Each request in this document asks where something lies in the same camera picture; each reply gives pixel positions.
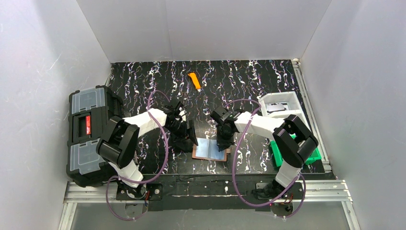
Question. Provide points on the white plastic bin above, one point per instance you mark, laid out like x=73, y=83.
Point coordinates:
x=283, y=97

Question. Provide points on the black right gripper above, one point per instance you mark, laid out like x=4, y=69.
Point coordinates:
x=224, y=138

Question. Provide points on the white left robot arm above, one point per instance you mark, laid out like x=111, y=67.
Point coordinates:
x=118, y=143

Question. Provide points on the green plastic bin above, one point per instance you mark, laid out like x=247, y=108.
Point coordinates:
x=277, y=157

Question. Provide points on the orange utility knife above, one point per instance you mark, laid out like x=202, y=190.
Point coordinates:
x=195, y=81

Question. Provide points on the light blue credit card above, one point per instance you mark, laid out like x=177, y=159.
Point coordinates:
x=275, y=107

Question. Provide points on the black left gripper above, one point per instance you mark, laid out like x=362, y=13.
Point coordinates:
x=184, y=132

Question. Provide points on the black toolbox with clear lids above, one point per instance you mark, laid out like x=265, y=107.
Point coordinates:
x=89, y=112

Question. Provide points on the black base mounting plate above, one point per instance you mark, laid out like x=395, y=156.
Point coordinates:
x=181, y=192

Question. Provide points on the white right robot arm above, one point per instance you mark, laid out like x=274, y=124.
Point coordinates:
x=293, y=138

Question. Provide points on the aluminium frame rail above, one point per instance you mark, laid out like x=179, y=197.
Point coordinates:
x=316, y=191

